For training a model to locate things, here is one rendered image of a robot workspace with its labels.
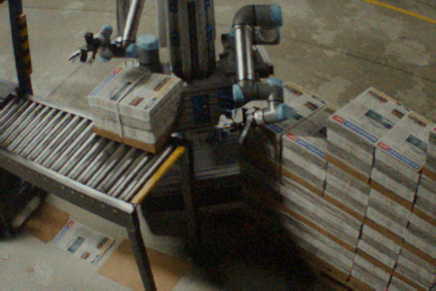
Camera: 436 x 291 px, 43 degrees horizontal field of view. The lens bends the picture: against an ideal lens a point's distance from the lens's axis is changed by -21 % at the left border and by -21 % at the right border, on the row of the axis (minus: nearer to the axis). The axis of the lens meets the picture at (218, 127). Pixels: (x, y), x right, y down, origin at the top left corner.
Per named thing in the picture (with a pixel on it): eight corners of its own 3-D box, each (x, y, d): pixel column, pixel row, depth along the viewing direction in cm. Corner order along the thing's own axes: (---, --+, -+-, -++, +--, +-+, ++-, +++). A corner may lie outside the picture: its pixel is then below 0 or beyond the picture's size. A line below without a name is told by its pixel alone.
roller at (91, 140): (110, 131, 328) (109, 123, 325) (62, 184, 294) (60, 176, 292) (103, 128, 330) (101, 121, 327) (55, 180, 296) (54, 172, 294)
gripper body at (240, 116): (240, 113, 314) (262, 108, 307) (241, 131, 313) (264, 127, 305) (230, 110, 309) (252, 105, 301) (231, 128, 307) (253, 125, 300)
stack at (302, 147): (287, 200, 391) (289, 78, 343) (414, 275, 318) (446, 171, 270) (239, 233, 371) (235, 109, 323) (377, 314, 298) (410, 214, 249)
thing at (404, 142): (411, 110, 275) (411, 108, 274) (450, 134, 257) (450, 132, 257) (374, 146, 255) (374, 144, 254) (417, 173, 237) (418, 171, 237)
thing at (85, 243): (116, 239, 368) (115, 238, 367) (93, 266, 347) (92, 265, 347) (71, 219, 382) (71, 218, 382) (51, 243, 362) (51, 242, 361)
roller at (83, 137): (100, 128, 330) (99, 120, 327) (54, 179, 297) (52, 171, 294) (93, 126, 332) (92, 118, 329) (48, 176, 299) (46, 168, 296)
